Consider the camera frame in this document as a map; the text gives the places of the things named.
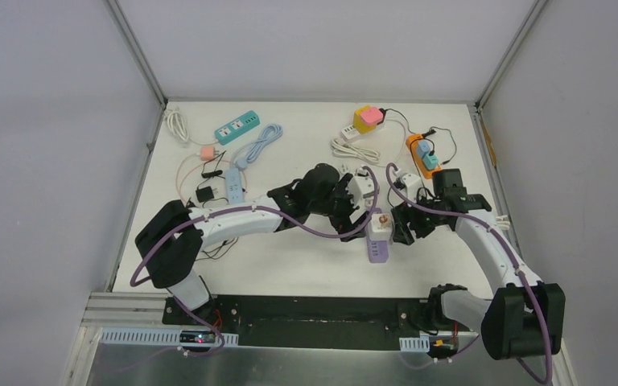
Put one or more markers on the yellow pink cube socket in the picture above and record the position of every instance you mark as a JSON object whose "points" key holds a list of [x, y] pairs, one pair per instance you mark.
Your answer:
{"points": [[367, 118]]}

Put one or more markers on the small pink plug charger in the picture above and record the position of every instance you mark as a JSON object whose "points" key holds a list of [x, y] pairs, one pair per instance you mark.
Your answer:
{"points": [[208, 153]]}

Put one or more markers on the orange power strip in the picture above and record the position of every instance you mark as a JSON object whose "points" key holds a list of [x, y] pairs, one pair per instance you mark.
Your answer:
{"points": [[410, 143]]}

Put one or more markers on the white usb power strip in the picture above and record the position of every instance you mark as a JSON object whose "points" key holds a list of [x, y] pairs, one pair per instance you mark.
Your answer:
{"points": [[349, 133]]}

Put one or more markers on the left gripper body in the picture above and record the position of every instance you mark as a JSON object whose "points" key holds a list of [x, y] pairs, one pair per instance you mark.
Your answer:
{"points": [[348, 211]]}

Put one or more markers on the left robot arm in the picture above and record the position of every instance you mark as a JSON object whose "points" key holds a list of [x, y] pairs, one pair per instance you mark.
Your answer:
{"points": [[323, 202]]}

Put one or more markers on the teal plug adapter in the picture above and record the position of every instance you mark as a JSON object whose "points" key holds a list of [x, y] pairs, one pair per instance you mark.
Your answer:
{"points": [[430, 161]]}

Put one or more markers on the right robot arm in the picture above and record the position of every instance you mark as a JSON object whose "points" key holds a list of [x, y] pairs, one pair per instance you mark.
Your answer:
{"points": [[524, 317]]}

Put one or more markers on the teal power strip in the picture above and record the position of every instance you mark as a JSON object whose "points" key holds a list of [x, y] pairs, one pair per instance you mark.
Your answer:
{"points": [[237, 127]]}

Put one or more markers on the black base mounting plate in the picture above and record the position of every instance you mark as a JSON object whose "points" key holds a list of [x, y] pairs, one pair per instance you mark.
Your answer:
{"points": [[371, 324]]}

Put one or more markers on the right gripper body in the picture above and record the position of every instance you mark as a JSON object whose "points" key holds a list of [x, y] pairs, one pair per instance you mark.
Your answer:
{"points": [[422, 222]]}

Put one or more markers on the light blue power strip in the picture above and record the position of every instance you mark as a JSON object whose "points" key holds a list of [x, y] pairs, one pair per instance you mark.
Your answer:
{"points": [[234, 186]]}

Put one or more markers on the white cube socket adapter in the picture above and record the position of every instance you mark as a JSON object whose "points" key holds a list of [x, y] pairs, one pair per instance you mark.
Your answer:
{"points": [[380, 228]]}

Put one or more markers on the purple power strip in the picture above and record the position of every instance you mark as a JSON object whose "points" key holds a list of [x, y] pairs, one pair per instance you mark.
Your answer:
{"points": [[378, 252]]}

